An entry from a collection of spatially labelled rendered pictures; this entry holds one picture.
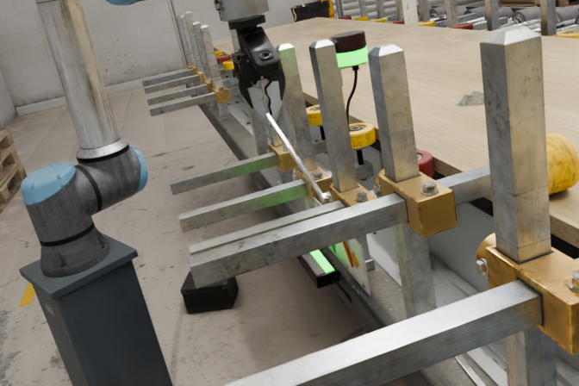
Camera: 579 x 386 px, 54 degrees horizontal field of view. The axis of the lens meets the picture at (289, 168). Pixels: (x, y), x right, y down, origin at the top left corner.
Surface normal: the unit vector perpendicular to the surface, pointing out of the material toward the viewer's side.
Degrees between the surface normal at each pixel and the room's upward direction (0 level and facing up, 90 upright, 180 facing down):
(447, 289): 0
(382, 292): 0
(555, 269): 0
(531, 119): 90
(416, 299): 90
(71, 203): 90
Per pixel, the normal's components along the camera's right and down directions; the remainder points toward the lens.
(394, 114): 0.28, 0.27
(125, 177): 0.75, 0.13
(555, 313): -0.94, 0.27
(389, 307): -0.19, -0.92
